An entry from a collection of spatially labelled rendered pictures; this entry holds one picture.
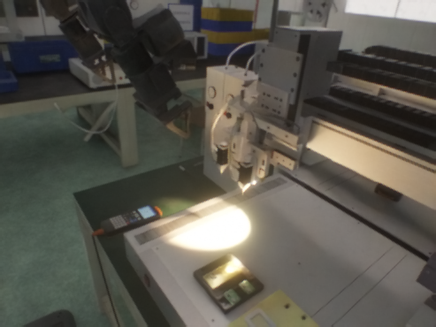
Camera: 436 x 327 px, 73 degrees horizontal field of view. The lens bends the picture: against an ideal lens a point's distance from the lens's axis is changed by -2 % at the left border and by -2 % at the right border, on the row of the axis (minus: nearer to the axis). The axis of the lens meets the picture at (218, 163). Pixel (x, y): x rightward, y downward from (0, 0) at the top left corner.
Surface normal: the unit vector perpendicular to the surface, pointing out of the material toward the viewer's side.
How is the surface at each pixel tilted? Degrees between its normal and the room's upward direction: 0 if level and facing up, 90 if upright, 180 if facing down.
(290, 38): 90
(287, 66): 90
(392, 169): 90
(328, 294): 0
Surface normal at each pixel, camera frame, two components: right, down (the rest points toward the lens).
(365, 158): -0.79, 0.25
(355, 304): 0.06, -0.87
